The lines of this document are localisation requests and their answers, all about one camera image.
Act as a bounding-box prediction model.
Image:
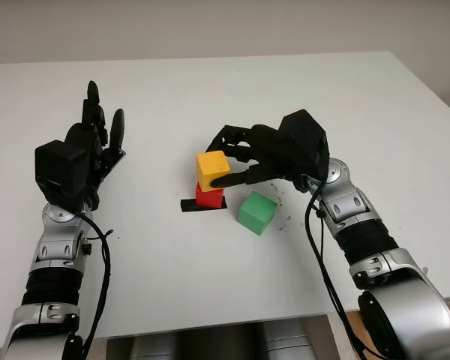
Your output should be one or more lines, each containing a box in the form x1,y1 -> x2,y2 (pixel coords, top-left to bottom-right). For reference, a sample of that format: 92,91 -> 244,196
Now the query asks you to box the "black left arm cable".
74,211 -> 113,360

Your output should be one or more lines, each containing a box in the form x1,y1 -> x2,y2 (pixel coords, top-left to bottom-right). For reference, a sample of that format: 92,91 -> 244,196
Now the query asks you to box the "yellow cube block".
196,150 -> 232,193

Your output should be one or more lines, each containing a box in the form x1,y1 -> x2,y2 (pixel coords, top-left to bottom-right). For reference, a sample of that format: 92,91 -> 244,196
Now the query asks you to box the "grey robot torso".
129,320 -> 323,360

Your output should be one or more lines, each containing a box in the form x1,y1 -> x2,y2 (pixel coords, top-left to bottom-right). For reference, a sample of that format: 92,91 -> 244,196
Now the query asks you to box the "black tape strip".
180,198 -> 228,214

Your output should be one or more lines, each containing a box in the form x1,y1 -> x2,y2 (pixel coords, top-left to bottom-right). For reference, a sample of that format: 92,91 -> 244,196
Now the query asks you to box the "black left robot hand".
61,79 -> 128,211

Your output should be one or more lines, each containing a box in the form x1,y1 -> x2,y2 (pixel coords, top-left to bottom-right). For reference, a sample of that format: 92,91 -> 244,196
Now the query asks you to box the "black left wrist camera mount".
34,139 -> 93,207

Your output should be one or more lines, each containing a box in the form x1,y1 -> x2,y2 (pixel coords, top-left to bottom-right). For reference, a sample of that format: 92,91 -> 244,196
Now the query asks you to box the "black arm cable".
74,211 -> 113,360
304,175 -> 376,360

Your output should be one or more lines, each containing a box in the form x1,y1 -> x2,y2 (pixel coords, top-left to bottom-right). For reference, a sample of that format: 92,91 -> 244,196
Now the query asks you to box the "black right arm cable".
304,175 -> 376,360

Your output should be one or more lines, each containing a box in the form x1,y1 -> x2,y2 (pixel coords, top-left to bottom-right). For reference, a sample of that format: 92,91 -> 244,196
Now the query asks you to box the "green cube block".
237,190 -> 278,236

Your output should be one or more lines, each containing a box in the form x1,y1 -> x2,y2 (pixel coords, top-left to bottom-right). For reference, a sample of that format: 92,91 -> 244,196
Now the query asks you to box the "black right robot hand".
205,123 -> 312,194

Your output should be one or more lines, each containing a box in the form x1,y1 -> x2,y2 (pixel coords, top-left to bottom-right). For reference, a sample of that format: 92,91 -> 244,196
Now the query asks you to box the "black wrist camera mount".
34,139 -> 93,207
277,109 -> 330,188

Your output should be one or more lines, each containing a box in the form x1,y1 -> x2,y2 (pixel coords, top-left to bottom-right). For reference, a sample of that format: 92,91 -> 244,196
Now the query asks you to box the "red cube block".
195,182 -> 225,209

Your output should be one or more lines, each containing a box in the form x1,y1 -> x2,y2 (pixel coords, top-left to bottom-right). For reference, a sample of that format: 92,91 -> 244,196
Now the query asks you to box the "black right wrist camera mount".
277,109 -> 330,188

